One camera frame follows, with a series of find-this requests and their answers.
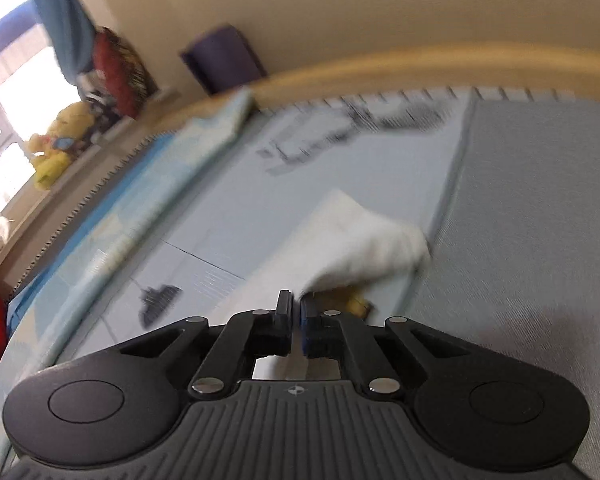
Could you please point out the blue curtain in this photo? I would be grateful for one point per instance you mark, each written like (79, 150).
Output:
(62, 15)

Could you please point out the white small garment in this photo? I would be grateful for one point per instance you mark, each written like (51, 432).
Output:
(350, 245)

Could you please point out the wooden bed frame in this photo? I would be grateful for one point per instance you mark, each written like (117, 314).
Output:
(430, 62)

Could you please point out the yellow plush toy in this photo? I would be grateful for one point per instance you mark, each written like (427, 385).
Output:
(60, 140)

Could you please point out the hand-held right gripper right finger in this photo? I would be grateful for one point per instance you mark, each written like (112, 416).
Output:
(305, 322)

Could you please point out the lamp and deer printed bedsheet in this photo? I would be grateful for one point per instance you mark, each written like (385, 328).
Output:
(530, 210)

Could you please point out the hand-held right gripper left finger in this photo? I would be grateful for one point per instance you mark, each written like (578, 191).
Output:
(285, 317)

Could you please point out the light blue patterned quilt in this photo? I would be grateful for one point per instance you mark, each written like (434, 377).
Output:
(200, 145)

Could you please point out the red patterned cushion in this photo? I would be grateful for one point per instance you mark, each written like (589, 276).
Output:
(122, 70)

